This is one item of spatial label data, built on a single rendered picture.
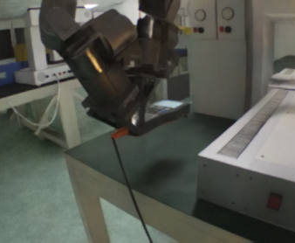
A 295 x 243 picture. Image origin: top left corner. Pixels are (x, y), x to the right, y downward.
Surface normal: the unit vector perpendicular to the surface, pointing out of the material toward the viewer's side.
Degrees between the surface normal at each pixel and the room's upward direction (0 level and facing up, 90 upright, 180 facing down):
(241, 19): 90
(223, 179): 90
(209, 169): 90
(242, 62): 90
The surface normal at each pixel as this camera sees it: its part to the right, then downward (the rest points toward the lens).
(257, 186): -0.65, 0.30
